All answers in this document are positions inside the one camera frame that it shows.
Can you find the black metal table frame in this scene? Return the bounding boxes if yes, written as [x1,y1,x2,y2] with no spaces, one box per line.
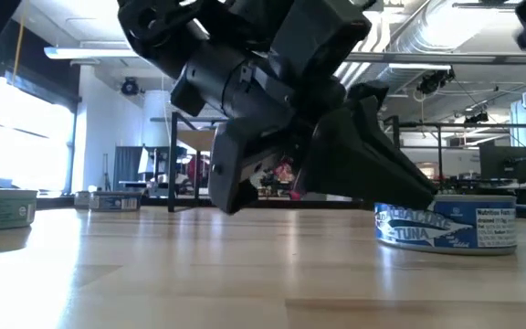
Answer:
[34,194,526,221]

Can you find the black round ceiling speaker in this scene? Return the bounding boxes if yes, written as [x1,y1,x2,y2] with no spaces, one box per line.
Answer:
[121,77,140,97]

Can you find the long white ceiling light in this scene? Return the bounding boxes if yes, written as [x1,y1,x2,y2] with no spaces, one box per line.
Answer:
[43,45,141,60]

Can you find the bright window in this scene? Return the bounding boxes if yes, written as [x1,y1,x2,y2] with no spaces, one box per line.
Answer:
[0,77,76,193]

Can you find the yellow cable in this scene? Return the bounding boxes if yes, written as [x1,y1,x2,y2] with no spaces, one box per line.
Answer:
[10,0,29,88]

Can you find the black hanging camera rig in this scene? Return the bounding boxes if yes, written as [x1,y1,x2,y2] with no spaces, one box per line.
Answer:
[416,67,457,96]
[463,111,490,125]

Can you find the silver ventilation duct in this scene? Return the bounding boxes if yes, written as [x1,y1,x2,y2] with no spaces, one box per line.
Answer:
[335,0,524,115]

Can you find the white round column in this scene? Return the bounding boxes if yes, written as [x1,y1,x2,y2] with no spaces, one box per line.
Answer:
[142,90,175,147]

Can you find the wooden shelf black metal legs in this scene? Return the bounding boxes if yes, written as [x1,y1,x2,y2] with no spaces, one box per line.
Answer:
[167,111,402,214]

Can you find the silver-lid blue-label barcode can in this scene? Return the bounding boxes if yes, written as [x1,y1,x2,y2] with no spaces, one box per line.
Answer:
[88,190,143,213]

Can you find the black metal rack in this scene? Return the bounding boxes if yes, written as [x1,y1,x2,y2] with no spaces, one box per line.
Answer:
[384,113,526,202]

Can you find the black computer monitor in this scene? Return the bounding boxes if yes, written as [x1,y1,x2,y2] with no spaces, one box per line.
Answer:
[479,144,526,184]

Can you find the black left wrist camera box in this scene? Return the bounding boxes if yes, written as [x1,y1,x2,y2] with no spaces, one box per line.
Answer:
[269,0,374,80]

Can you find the gold-lid green-label can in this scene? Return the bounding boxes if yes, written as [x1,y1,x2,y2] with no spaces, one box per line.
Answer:
[0,187,38,232]

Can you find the grey curtain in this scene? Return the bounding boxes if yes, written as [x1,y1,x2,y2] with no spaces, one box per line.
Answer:
[113,145,144,191]

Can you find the grey ceiling beam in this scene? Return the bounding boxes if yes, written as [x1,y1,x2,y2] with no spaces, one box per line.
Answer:
[344,51,526,65]

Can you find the blue albacore tuna can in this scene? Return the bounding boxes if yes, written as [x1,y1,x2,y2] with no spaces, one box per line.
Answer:
[373,194,519,256]

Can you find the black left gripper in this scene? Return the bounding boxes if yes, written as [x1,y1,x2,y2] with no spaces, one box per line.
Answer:
[170,43,438,217]

